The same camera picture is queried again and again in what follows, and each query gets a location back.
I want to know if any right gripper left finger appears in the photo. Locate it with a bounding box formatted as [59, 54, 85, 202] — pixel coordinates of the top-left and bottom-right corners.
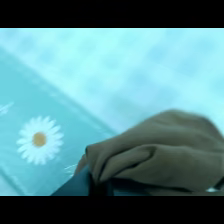
[51, 165, 93, 197]

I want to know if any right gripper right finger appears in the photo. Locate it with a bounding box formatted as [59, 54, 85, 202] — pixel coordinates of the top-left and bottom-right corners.
[111, 181, 158, 197]

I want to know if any brown garment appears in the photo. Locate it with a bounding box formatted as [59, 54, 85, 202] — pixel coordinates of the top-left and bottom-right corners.
[73, 108, 224, 197]

